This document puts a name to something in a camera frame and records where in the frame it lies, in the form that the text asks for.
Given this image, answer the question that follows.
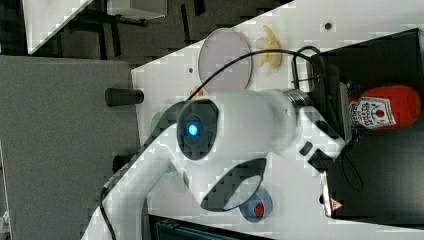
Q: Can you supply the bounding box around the black cylinder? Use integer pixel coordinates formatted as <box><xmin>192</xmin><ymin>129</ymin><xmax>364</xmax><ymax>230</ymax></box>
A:
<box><xmin>105</xmin><ymin>88</ymin><xmax>144</xmax><ymax>107</ymax></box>
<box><xmin>112</xmin><ymin>155</ymin><xmax>131</xmax><ymax>173</ymax></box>

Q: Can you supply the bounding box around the lilac round plate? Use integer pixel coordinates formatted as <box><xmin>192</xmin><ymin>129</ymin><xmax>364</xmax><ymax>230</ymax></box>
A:
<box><xmin>198</xmin><ymin>28</ymin><xmax>252</xmax><ymax>93</ymax></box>

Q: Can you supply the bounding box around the blue cup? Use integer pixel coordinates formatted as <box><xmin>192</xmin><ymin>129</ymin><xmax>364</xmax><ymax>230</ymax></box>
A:
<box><xmin>239</xmin><ymin>187</ymin><xmax>273</xmax><ymax>223</ymax></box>

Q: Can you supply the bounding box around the orange slice toy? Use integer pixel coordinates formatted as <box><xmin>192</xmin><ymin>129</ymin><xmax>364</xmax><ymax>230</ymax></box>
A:
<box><xmin>190</xmin><ymin>88</ymin><xmax>204</xmax><ymax>98</ymax></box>

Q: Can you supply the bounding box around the red felt ketchup bottle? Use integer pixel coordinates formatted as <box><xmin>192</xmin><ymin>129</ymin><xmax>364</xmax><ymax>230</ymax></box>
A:
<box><xmin>349</xmin><ymin>85</ymin><xmax>421</xmax><ymax>130</ymax></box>

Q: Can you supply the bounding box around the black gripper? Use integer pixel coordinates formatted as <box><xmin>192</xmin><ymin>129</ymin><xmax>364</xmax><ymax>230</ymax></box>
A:
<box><xmin>312</xmin><ymin>54</ymin><xmax>352</xmax><ymax>142</ymax></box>

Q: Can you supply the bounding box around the black toaster oven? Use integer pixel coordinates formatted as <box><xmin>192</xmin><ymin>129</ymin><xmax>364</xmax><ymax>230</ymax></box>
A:
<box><xmin>307</xmin><ymin>29</ymin><xmax>424</xmax><ymax>229</ymax></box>

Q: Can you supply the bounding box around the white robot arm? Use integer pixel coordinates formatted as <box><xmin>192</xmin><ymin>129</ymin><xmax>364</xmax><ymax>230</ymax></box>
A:
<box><xmin>81</xmin><ymin>61</ymin><xmax>346</xmax><ymax>240</ymax></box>

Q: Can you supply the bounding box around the strawberry toy in cup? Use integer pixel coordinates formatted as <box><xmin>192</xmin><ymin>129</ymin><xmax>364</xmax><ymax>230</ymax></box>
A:
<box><xmin>254</xmin><ymin>203</ymin><xmax>265</xmax><ymax>217</ymax></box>

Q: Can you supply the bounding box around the peeled banana toy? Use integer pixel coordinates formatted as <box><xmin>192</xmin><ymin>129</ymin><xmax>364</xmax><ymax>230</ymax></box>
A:
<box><xmin>259</xmin><ymin>25</ymin><xmax>282</xmax><ymax>69</ymax></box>

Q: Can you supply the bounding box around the black cylinder upper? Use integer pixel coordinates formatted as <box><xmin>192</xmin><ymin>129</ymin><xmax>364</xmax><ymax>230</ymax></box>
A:
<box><xmin>105</xmin><ymin>88</ymin><xmax>144</xmax><ymax>107</ymax></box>

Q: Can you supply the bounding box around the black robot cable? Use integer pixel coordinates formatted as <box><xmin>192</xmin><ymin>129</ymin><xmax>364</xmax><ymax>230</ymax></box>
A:
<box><xmin>99</xmin><ymin>45</ymin><xmax>326</xmax><ymax>240</ymax></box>

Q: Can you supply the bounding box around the black cylinder lower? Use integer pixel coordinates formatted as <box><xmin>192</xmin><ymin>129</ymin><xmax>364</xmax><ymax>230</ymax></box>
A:
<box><xmin>112</xmin><ymin>155</ymin><xmax>131</xmax><ymax>173</ymax></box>

